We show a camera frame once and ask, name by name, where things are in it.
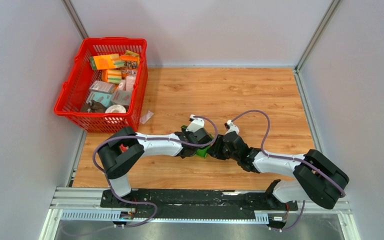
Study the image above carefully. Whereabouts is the clear plastic wrapper scrap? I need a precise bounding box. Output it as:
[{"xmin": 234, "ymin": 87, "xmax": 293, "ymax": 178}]
[{"xmin": 139, "ymin": 110, "xmax": 154, "ymax": 125}]

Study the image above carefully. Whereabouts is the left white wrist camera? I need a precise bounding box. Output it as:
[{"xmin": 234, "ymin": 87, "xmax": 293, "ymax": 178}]
[{"xmin": 186, "ymin": 114, "xmax": 205, "ymax": 133}]

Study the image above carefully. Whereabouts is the grey pink carton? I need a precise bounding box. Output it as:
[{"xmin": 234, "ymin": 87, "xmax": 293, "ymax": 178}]
[{"xmin": 110, "ymin": 89, "xmax": 132, "ymax": 106}]

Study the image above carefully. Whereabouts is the red plastic basket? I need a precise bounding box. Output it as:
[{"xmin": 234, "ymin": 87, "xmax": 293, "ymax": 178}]
[{"xmin": 53, "ymin": 36, "xmax": 148, "ymax": 134}]

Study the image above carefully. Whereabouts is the striped sponge stack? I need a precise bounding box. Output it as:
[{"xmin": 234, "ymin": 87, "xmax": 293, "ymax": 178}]
[{"xmin": 101, "ymin": 69, "xmax": 123, "ymax": 84}]

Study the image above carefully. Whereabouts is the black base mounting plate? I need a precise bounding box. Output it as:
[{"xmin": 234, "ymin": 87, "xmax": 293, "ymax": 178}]
[{"xmin": 100, "ymin": 188, "xmax": 298, "ymax": 220}]

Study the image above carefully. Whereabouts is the teal small carton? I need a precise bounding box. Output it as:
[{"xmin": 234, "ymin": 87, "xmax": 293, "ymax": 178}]
[{"xmin": 85, "ymin": 91, "xmax": 112, "ymax": 108}]

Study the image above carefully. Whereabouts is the green paper box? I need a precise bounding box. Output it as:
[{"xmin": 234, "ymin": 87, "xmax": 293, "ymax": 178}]
[{"xmin": 180, "ymin": 125, "xmax": 213, "ymax": 159}]

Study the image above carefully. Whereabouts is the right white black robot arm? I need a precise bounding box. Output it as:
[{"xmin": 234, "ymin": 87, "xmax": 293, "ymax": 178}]
[{"xmin": 207, "ymin": 132, "xmax": 350, "ymax": 210}]

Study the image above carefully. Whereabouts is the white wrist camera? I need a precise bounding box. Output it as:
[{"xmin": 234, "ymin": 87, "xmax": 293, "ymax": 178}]
[
  {"xmin": 186, "ymin": 114, "xmax": 205, "ymax": 133},
  {"xmin": 224, "ymin": 120, "xmax": 240, "ymax": 135}
]

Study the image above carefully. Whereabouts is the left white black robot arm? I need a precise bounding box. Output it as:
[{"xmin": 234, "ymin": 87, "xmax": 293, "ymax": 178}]
[{"xmin": 92, "ymin": 126, "xmax": 214, "ymax": 208}]

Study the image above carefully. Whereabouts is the grey small carton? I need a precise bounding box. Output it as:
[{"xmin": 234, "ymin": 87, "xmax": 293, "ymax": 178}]
[{"xmin": 89, "ymin": 80, "xmax": 116, "ymax": 94}]

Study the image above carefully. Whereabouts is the red apple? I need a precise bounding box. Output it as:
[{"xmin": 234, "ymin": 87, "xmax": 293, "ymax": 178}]
[{"xmin": 119, "ymin": 144, "xmax": 129, "ymax": 153}]

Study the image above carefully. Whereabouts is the aluminium frame rail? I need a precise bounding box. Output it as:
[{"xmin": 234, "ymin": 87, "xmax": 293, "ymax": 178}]
[{"xmin": 39, "ymin": 187, "xmax": 360, "ymax": 240}]

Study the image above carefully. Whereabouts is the orange sponge pack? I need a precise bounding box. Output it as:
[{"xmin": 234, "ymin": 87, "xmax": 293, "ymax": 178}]
[{"xmin": 89, "ymin": 53, "xmax": 125, "ymax": 70}]

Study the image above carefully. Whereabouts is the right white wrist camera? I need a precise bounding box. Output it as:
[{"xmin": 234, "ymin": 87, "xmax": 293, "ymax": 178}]
[{"xmin": 224, "ymin": 120, "xmax": 240, "ymax": 135}]

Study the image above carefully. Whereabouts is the white tape roll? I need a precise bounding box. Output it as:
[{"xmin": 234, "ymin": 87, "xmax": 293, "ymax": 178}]
[{"xmin": 105, "ymin": 104, "xmax": 127, "ymax": 114}]

